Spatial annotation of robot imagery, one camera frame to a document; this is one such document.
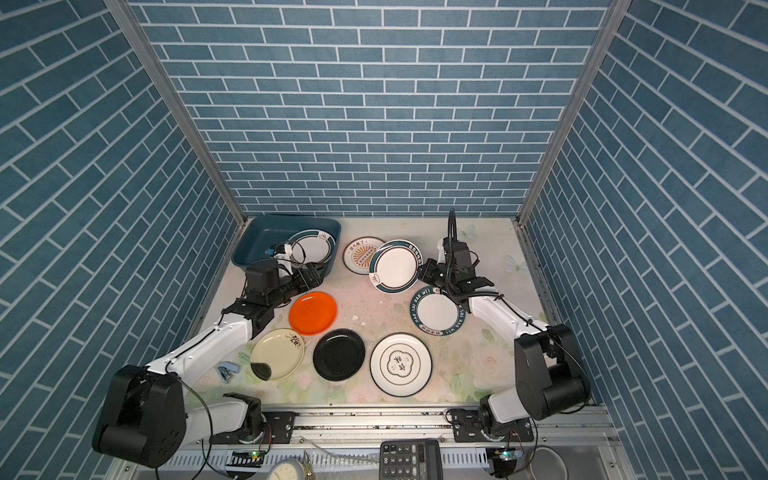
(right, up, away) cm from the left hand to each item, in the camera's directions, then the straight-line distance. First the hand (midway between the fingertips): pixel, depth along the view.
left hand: (319, 269), depth 85 cm
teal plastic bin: (-31, +11, +29) cm, 44 cm away
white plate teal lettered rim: (+35, -15, +9) cm, 39 cm away
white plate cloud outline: (+23, -27, -1) cm, 36 cm away
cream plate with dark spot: (-12, -24, -1) cm, 27 cm away
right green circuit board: (+49, -43, -14) cm, 67 cm away
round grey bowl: (+57, -44, -16) cm, 74 cm away
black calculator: (+26, -42, -17) cm, 53 cm away
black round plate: (+5, -26, +2) cm, 26 cm away
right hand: (+28, +1, +3) cm, 28 cm away
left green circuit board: (-13, -45, -13) cm, 49 cm away
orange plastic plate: (-5, -15, +9) cm, 18 cm away
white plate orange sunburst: (+8, +4, +25) cm, 27 cm away
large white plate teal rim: (+22, 0, +8) cm, 23 cm away
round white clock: (-2, -43, -20) cm, 47 cm away
